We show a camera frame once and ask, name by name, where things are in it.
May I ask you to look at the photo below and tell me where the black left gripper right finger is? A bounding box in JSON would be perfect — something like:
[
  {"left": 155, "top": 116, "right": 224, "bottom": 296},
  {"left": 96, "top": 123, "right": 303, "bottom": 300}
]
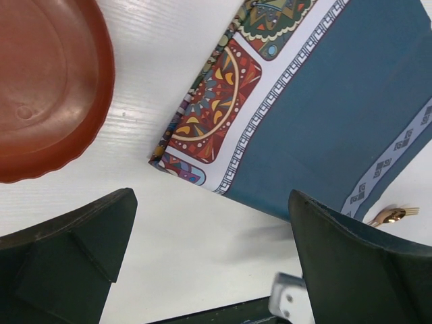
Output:
[{"left": 288, "top": 190, "right": 431, "bottom": 324}]

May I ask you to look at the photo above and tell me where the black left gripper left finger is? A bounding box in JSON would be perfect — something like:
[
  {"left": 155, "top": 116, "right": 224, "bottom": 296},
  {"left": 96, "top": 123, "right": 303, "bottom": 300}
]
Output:
[{"left": 1, "top": 188, "right": 138, "bottom": 323}]

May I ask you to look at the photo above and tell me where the blue patterned placemat cloth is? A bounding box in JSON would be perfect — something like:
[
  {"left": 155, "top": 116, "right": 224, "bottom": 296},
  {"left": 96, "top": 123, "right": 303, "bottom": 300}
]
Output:
[{"left": 150, "top": 1, "right": 431, "bottom": 220}]

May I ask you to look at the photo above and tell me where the red round plate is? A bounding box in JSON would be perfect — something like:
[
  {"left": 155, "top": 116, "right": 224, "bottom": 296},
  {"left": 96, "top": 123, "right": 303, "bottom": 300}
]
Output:
[{"left": 1, "top": 1, "right": 115, "bottom": 183}]

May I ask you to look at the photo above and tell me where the copper spoon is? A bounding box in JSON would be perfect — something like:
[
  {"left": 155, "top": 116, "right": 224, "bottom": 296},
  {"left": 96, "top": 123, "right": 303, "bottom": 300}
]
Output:
[{"left": 368, "top": 209, "right": 406, "bottom": 227}]

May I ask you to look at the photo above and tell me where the copper fork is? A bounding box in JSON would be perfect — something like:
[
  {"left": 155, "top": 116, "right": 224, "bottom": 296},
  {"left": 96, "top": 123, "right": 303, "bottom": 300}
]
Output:
[{"left": 369, "top": 206, "right": 421, "bottom": 227}]

